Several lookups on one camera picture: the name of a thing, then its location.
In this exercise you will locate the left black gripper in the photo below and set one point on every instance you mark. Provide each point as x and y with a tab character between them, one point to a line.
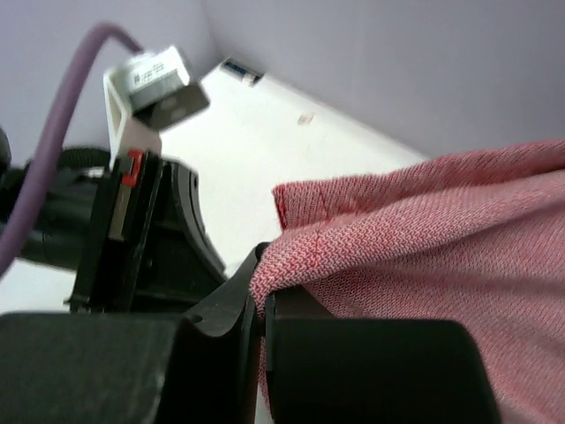
87	224

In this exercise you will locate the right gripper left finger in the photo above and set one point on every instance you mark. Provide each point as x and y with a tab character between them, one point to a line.
200	366

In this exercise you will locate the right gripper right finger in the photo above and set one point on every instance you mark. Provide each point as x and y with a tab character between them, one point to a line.
323	369

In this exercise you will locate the red pink patterned pillowcase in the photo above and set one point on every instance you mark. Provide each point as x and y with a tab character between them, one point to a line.
476	237

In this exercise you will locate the left blue table label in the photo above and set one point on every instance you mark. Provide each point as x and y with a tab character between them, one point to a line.
244	74

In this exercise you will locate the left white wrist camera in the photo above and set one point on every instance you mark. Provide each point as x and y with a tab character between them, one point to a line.
148	94

